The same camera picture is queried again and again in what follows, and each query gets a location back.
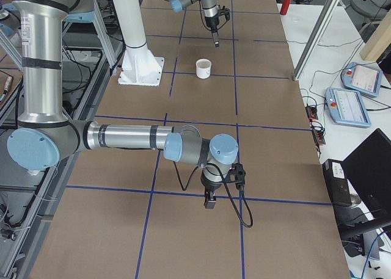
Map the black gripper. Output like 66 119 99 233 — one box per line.
200 174 221 209
205 15 219 48

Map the white smiley mug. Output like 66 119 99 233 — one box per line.
195 59 212 79

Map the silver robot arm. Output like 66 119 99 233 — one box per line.
169 0 220 47
7 0 244 209

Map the brown paper table cover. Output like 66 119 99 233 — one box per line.
29 0 349 278

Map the far orange black adapter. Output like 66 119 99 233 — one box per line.
305 105 318 121

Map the orange black adapter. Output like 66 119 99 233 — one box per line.
305 105 318 121
311 126 326 145

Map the near orange black adapter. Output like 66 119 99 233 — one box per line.
311 126 326 145

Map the black desktop box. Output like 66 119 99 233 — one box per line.
322 159 362 207

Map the near teach pendant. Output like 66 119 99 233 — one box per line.
325 87 371 128

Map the teach pendant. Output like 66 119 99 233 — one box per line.
342 62 383 98
325 87 371 128

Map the far teach pendant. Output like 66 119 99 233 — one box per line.
342 62 383 98

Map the black computer monitor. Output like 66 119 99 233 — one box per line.
340 128 390 239

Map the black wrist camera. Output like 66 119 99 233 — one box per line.
218 5 230 21
225 163 246 190

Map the white camera pedestal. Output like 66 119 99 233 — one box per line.
113 0 164 87

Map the aluminium side frame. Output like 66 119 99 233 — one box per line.
1 4 122 278

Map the aluminium frame post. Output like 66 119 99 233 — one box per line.
293 0 339 81

